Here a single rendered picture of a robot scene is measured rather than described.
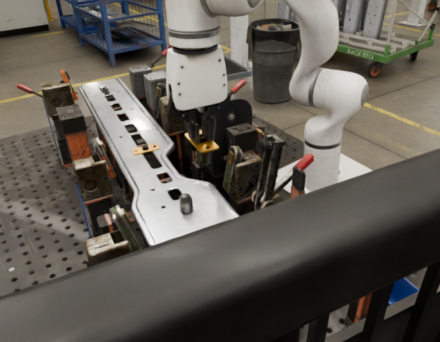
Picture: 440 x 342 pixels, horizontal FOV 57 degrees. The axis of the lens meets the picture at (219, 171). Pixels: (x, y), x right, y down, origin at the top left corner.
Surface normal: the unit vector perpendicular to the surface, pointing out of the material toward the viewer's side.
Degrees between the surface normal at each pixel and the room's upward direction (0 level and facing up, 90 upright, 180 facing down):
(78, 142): 90
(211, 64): 89
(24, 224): 0
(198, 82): 92
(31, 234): 0
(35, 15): 90
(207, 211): 0
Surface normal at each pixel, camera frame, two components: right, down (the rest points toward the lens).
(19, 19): 0.54, 0.44
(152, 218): -0.03, -0.84
